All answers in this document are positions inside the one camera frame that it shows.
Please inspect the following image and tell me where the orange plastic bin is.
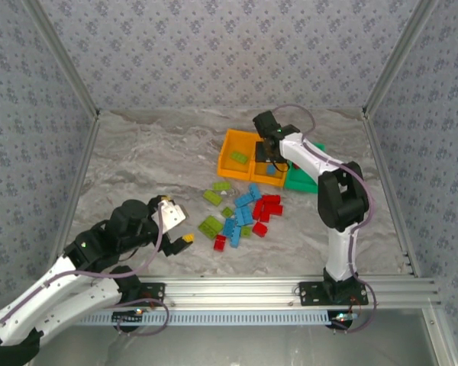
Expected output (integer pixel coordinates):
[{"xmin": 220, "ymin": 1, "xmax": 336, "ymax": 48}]
[
  {"xmin": 250, "ymin": 131, "xmax": 292, "ymax": 188},
  {"xmin": 216, "ymin": 128, "xmax": 260, "ymax": 181}
]

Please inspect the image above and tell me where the green plastic bin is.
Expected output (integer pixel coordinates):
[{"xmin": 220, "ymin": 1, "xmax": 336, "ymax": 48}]
[{"xmin": 283, "ymin": 141, "xmax": 328, "ymax": 194}]

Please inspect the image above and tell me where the black controller board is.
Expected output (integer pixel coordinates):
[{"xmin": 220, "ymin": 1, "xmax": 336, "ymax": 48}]
[
  {"xmin": 111, "ymin": 308, "xmax": 145, "ymax": 325},
  {"xmin": 327, "ymin": 310, "xmax": 359, "ymax": 329}
]

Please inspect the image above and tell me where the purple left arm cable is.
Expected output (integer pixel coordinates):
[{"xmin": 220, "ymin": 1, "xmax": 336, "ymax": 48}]
[{"xmin": 0, "ymin": 207, "xmax": 172, "ymax": 339}]

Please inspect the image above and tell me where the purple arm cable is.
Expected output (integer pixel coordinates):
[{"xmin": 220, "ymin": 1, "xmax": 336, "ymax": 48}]
[
  {"xmin": 273, "ymin": 103, "xmax": 379, "ymax": 335},
  {"xmin": 0, "ymin": 207, "xmax": 172, "ymax": 339}
]

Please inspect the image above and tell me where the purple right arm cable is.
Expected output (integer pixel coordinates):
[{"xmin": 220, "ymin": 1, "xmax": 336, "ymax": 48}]
[{"xmin": 273, "ymin": 103, "xmax": 379, "ymax": 335}]

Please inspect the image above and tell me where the aluminium frame rail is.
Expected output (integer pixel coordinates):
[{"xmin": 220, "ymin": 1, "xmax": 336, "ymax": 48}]
[
  {"xmin": 361, "ymin": 108, "xmax": 421, "ymax": 278},
  {"xmin": 421, "ymin": 307, "xmax": 458, "ymax": 366},
  {"xmin": 53, "ymin": 111, "xmax": 102, "ymax": 260}
]

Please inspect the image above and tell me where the wide aluminium base rail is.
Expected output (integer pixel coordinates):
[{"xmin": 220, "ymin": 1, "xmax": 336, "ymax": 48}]
[{"xmin": 129, "ymin": 274, "xmax": 443, "ymax": 310}]

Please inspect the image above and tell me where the slotted pale blue cable duct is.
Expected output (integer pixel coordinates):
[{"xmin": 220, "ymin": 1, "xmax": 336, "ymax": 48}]
[{"xmin": 76, "ymin": 309, "xmax": 334, "ymax": 327}]

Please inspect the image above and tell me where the aluminium frame post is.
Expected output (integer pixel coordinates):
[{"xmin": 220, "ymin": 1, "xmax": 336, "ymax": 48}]
[
  {"xmin": 361, "ymin": 0, "xmax": 440, "ymax": 117},
  {"xmin": 21, "ymin": 0, "xmax": 102, "ymax": 117}
]

